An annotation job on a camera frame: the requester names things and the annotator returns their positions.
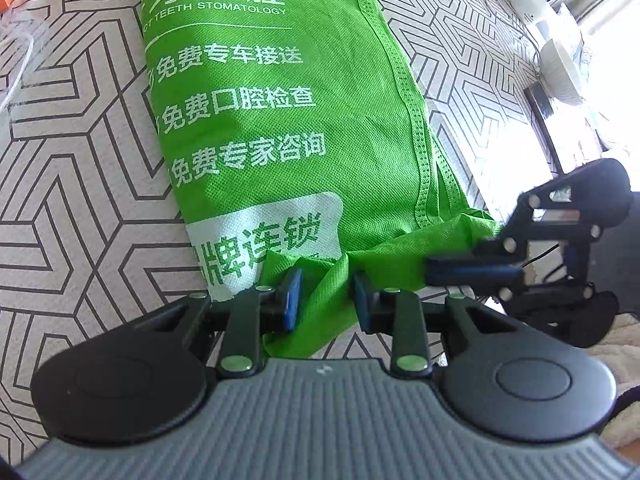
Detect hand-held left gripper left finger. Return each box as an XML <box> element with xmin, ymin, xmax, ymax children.
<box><xmin>132</xmin><ymin>267</ymin><xmax>306</xmax><ymax>378</ymax></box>

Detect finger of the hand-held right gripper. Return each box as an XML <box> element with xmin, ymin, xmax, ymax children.
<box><xmin>426</xmin><ymin>271</ymin><xmax>597</xmax><ymax>312</ymax></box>
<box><xmin>425</xmin><ymin>180</ymin><xmax>603</xmax><ymax>275</ymax></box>

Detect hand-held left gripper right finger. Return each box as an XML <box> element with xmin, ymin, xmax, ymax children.
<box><xmin>352</xmin><ymin>270</ymin><xmax>521</xmax><ymax>380</ymax></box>

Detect green fabric shopping bag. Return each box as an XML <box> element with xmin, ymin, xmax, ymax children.
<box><xmin>137</xmin><ymin>0</ymin><xmax>501</xmax><ymax>358</ymax></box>

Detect white desk fan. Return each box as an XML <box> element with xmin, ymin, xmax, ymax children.
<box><xmin>539</xmin><ymin>37</ymin><xmax>587</xmax><ymax>107</ymax></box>

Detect geometric patterned tablecloth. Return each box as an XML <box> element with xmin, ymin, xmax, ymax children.
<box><xmin>0</xmin><ymin>0</ymin><xmax>561</xmax><ymax>456</ymax></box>

